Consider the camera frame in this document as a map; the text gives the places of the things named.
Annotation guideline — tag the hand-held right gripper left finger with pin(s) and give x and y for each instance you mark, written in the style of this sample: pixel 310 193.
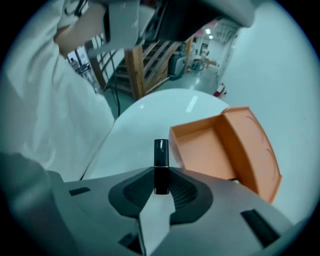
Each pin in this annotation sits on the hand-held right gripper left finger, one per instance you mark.
pixel 100 212

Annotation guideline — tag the white round table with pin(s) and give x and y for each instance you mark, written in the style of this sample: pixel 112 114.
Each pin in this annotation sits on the white round table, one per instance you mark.
pixel 155 117

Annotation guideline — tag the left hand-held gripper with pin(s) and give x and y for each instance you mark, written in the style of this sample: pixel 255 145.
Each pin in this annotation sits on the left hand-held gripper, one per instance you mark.
pixel 122 22

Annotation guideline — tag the person's white shirt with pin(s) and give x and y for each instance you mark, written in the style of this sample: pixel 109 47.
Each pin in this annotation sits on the person's white shirt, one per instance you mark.
pixel 50 112

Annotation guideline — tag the wooden staircase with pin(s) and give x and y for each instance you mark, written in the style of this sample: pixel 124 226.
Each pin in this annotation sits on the wooden staircase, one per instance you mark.
pixel 145 70

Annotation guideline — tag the orange cardboard box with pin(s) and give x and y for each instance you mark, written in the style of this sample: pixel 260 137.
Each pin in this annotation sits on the orange cardboard box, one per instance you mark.
pixel 212 150

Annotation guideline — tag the black lipstick tube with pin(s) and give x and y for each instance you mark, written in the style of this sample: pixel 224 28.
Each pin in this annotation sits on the black lipstick tube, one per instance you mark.
pixel 161 165

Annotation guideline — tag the gray floor cleaning machine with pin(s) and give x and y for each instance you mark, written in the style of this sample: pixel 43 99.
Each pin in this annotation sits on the gray floor cleaning machine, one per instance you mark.
pixel 177 67

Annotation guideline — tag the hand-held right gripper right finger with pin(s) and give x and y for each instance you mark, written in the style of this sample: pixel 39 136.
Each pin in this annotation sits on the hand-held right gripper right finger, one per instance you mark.
pixel 220 220

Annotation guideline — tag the person's left forearm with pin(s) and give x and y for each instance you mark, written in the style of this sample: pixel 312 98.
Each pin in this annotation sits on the person's left forearm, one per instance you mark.
pixel 80 30

